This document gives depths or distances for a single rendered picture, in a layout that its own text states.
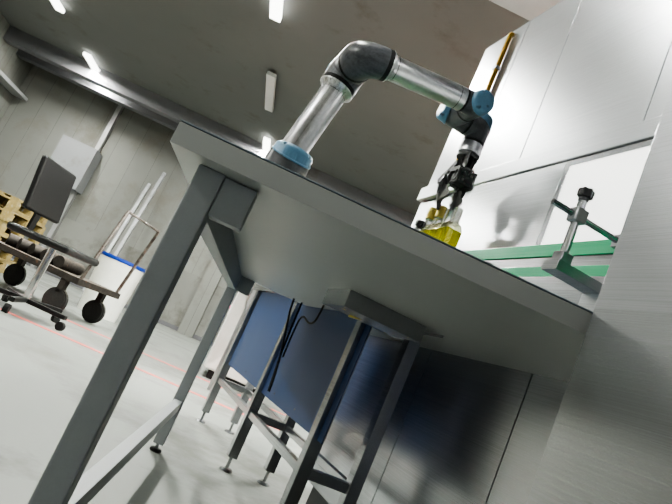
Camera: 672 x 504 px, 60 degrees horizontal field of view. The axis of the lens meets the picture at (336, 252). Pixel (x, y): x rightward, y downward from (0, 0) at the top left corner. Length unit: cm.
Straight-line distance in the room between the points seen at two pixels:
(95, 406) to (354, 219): 42
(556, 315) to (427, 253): 20
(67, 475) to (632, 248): 80
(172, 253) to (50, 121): 1210
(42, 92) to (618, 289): 1266
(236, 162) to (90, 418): 38
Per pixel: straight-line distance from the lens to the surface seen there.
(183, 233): 83
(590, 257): 126
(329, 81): 186
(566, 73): 217
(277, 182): 80
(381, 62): 178
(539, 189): 183
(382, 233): 81
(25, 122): 1304
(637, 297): 85
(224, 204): 84
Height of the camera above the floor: 53
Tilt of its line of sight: 10 degrees up
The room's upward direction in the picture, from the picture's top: 24 degrees clockwise
